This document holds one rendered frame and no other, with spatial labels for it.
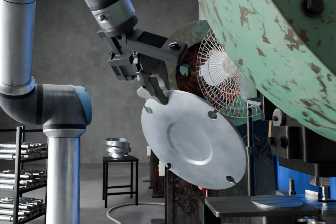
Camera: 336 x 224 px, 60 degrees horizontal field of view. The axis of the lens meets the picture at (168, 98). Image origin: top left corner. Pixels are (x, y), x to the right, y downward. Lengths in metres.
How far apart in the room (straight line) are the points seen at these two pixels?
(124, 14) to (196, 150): 0.36
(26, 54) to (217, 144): 0.48
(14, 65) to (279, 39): 0.59
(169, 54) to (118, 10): 0.12
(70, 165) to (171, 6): 7.30
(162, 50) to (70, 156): 0.43
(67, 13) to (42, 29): 0.75
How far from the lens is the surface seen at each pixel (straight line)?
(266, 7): 0.33
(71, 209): 0.86
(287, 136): 0.78
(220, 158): 0.69
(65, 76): 7.68
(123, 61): 0.60
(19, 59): 0.75
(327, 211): 0.82
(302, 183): 3.29
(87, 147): 7.49
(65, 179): 0.85
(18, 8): 0.68
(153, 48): 0.56
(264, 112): 0.89
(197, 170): 0.76
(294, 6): 0.33
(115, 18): 0.56
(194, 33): 2.19
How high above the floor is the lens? 0.98
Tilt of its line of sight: 5 degrees up
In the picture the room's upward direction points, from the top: straight up
